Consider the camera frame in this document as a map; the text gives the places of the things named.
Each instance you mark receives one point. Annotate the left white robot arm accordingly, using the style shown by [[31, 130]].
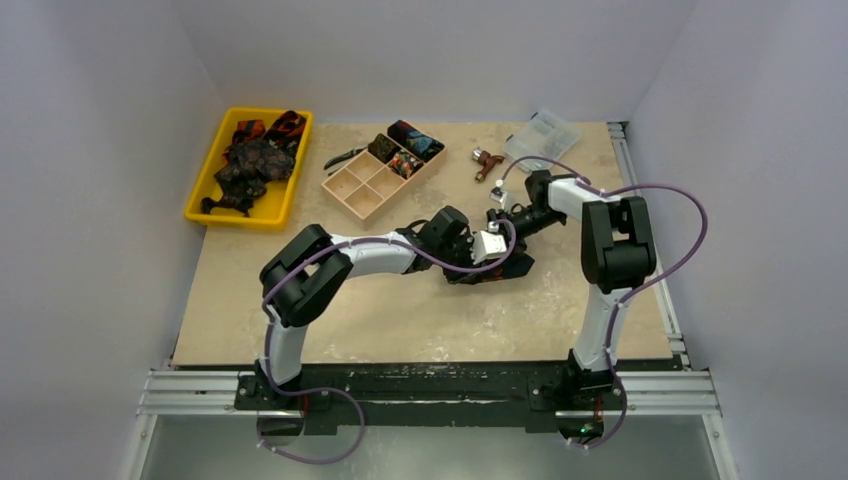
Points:
[[303, 278]]

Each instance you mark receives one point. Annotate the wooden compartment box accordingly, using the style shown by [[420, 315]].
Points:
[[364, 185]]

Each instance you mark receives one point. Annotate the rolled colourful floral tie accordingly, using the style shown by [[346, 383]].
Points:
[[404, 164]]

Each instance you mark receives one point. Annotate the dark orange floral tie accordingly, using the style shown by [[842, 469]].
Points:
[[517, 265]]

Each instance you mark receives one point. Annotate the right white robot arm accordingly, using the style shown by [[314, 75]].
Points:
[[617, 256]]

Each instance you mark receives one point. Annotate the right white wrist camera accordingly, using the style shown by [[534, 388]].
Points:
[[503, 198]]

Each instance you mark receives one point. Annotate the brown metal pipe fitting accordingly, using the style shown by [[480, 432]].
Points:
[[486, 162]]

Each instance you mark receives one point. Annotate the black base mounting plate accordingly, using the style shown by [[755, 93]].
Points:
[[516, 394]]

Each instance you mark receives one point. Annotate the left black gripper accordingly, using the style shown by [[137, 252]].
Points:
[[465, 241]]

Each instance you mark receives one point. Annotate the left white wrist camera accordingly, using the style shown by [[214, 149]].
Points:
[[488, 244]]

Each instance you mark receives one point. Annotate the rolled olive patterned tie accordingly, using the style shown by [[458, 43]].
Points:
[[383, 148]]

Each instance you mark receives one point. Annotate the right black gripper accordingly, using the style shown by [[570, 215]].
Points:
[[501, 219]]

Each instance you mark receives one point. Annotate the rolled blue floral tie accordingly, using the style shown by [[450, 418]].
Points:
[[420, 145]]

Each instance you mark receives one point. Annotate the dark patterned tie pile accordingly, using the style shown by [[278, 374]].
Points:
[[243, 179]]

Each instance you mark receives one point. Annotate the black pliers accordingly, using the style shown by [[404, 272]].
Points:
[[337, 162]]

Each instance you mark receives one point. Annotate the clear plastic organizer box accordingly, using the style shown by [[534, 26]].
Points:
[[544, 135]]

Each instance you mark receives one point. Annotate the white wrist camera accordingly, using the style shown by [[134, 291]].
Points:
[[503, 198], [488, 244]]

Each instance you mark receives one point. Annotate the red black striped tie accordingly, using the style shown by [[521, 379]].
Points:
[[285, 133]]

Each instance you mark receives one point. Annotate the yellow plastic bin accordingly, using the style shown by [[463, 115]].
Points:
[[271, 212]]

